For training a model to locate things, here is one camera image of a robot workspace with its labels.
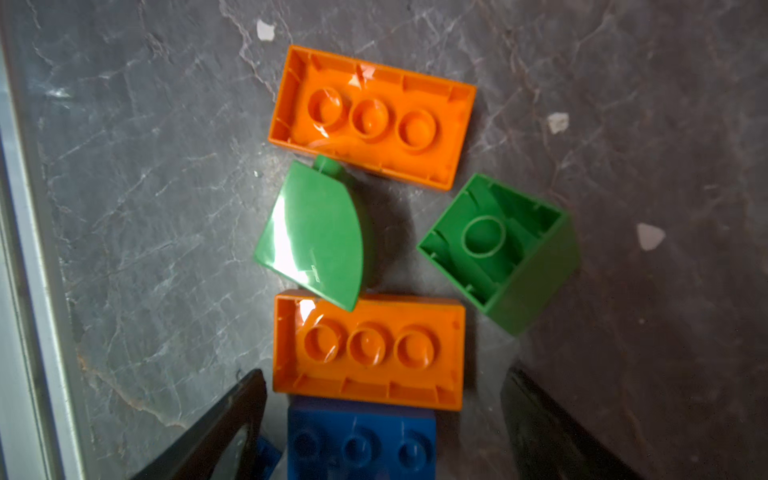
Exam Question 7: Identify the blue lego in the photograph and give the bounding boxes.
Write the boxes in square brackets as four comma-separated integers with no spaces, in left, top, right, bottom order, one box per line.
[287,396,437,480]
[251,436,282,480]

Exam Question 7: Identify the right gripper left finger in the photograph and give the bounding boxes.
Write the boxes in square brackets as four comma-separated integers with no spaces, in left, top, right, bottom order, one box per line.
[134,369,267,479]

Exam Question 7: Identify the orange lego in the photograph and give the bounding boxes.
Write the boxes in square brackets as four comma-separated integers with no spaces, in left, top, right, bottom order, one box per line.
[268,45,477,191]
[273,290,466,411]

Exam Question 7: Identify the blue lego front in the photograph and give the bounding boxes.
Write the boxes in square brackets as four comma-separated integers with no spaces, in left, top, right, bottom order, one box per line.
[251,436,282,480]

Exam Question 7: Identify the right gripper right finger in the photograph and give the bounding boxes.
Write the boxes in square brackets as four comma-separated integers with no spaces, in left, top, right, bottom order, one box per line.
[500,365,640,479]

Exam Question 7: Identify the green lego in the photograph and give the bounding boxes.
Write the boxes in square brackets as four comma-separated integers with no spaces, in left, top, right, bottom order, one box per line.
[418,174,581,336]
[254,155,375,311]

